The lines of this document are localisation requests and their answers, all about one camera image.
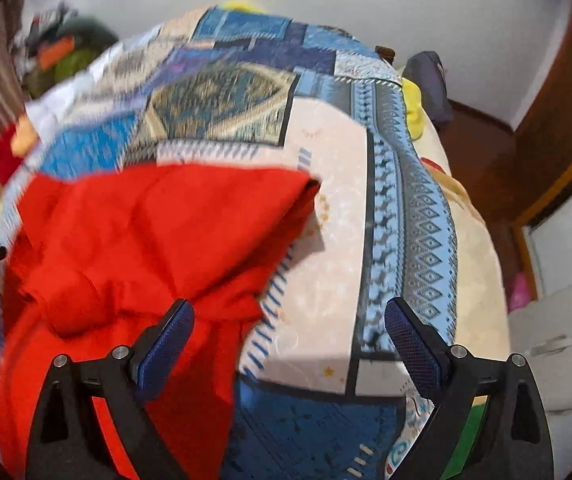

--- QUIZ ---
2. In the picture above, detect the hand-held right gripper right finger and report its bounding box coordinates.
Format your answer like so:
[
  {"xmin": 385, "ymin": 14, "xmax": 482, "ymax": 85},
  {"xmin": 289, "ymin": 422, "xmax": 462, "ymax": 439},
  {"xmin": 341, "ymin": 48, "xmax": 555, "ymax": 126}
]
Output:
[{"xmin": 384, "ymin": 298, "xmax": 555, "ymax": 480}]

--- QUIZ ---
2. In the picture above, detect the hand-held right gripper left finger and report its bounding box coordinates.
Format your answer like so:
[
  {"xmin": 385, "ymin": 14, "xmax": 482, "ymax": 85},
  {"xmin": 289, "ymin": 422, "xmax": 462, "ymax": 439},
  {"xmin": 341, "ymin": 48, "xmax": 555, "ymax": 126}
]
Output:
[{"xmin": 25, "ymin": 298, "xmax": 197, "ymax": 480}]

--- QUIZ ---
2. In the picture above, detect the red zip jacket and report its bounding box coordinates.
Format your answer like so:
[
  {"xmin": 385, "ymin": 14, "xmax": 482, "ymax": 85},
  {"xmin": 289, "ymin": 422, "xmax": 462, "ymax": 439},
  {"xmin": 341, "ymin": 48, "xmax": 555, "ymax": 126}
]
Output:
[{"xmin": 0, "ymin": 162, "xmax": 323, "ymax": 480}]

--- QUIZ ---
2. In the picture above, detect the pile of clothes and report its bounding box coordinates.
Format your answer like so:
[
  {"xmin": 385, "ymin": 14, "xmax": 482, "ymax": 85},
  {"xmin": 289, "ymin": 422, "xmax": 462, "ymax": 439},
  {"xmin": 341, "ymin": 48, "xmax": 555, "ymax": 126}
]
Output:
[{"xmin": 13, "ymin": 4, "xmax": 92, "ymax": 61}]

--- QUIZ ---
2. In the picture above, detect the red plush toy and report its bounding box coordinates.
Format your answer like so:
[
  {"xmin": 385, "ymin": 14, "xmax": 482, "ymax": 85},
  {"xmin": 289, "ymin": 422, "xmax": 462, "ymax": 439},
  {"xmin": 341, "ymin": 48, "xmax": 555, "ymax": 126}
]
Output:
[{"xmin": 0, "ymin": 115, "xmax": 42, "ymax": 188}]

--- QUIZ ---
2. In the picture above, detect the bright green item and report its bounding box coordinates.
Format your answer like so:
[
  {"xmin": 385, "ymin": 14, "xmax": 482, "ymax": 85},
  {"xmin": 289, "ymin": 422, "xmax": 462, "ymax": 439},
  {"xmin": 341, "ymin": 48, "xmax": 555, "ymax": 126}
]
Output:
[{"xmin": 438, "ymin": 400, "xmax": 482, "ymax": 480}]

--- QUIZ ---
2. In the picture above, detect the beige quilt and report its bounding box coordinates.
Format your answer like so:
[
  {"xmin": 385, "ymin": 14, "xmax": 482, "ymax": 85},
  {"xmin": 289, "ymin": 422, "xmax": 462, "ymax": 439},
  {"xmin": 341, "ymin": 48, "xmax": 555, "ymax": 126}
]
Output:
[{"xmin": 413, "ymin": 125, "xmax": 512, "ymax": 366}]

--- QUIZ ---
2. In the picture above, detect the pink plastic item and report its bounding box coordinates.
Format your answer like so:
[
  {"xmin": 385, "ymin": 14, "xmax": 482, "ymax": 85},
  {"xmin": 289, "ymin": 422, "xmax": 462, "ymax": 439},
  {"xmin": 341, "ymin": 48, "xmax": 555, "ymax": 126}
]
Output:
[{"xmin": 510, "ymin": 272, "xmax": 537, "ymax": 312}]

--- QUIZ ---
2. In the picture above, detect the white cloth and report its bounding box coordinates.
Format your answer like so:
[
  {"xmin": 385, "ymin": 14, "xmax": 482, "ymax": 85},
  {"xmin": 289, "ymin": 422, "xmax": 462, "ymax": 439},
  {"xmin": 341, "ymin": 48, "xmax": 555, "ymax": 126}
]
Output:
[{"xmin": 25, "ymin": 72, "xmax": 99, "ymax": 133}]

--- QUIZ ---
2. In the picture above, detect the white sliding wardrobe door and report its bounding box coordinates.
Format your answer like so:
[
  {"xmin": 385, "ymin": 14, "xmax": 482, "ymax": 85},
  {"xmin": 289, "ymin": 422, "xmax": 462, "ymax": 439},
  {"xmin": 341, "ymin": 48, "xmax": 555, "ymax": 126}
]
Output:
[{"xmin": 526, "ymin": 200, "xmax": 572, "ymax": 306}]

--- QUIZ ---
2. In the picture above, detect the green patterned cloth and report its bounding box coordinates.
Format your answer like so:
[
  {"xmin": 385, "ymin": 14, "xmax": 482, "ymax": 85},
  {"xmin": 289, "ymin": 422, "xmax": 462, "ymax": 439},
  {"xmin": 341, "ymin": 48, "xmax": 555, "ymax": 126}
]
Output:
[{"xmin": 53, "ymin": 42, "xmax": 117, "ymax": 83}]

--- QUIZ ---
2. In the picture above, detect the yellow bed sheet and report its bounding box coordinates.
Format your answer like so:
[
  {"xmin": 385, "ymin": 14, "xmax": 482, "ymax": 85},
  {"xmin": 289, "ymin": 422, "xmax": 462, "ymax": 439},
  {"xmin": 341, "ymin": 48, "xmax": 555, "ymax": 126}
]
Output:
[{"xmin": 402, "ymin": 77, "xmax": 427, "ymax": 141}]

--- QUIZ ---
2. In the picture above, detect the blue patchwork blanket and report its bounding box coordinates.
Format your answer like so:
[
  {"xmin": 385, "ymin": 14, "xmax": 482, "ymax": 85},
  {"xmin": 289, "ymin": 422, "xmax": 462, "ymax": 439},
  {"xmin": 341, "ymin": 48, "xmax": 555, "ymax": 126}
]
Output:
[{"xmin": 0, "ymin": 6, "xmax": 459, "ymax": 480}]

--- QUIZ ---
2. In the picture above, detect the dark grey bag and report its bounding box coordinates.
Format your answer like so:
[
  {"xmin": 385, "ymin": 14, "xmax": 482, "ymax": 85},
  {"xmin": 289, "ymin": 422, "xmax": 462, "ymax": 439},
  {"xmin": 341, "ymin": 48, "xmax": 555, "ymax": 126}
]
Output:
[{"xmin": 406, "ymin": 51, "xmax": 455, "ymax": 127}]

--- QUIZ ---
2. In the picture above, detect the wooden wardrobe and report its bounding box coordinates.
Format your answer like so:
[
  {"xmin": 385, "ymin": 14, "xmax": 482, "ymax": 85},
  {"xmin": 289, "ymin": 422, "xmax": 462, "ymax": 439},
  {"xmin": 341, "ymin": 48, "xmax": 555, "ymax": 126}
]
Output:
[{"xmin": 510, "ymin": 0, "xmax": 572, "ymax": 233}]

